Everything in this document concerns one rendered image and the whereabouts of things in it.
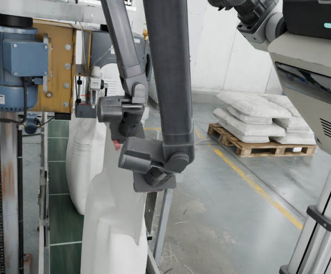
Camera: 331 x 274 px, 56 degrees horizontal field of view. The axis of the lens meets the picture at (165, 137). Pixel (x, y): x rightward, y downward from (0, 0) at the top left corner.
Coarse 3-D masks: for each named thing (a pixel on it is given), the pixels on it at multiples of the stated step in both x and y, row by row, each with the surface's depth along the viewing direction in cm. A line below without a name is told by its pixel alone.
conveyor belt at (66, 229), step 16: (48, 128) 269; (64, 128) 274; (48, 144) 240; (64, 144) 244; (48, 160) 216; (64, 160) 220; (64, 176) 200; (64, 192) 183; (64, 208) 170; (64, 224) 158; (80, 224) 160; (64, 240) 147; (80, 240) 149; (64, 256) 138; (80, 256) 139; (64, 272) 130
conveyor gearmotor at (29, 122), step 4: (28, 116) 275; (32, 116) 277; (36, 116) 287; (28, 120) 273; (32, 120) 274; (36, 120) 285; (28, 124) 268; (32, 124) 269; (36, 124) 282; (24, 128) 268; (36, 128) 272; (28, 132) 270; (32, 132) 271
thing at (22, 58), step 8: (8, 40) 83; (16, 40) 85; (24, 40) 88; (32, 40) 90; (8, 48) 83; (16, 48) 82; (24, 48) 83; (32, 48) 84; (40, 48) 86; (8, 56) 83; (16, 56) 82; (24, 56) 84; (32, 56) 85; (40, 56) 87; (8, 64) 84; (16, 64) 83; (24, 64) 85; (32, 64) 86; (40, 64) 88; (16, 72) 83; (24, 72) 85; (32, 72) 87; (40, 72) 88; (24, 80) 89
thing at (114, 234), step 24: (120, 168) 97; (96, 192) 110; (120, 192) 98; (144, 192) 81; (96, 216) 103; (120, 216) 97; (96, 240) 98; (120, 240) 93; (144, 240) 96; (96, 264) 99; (120, 264) 94; (144, 264) 99
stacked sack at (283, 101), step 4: (268, 96) 435; (272, 96) 433; (276, 96) 437; (280, 96) 439; (284, 96) 446; (268, 100) 432; (272, 100) 426; (276, 100) 423; (280, 100) 422; (284, 100) 424; (288, 100) 426; (280, 104) 412; (284, 104) 408; (288, 104) 405; (292, 104) 407; (288, 108) 399; (292, 108) 395; (292, 112) 393; (296, 112) 394; (300, 116) 401
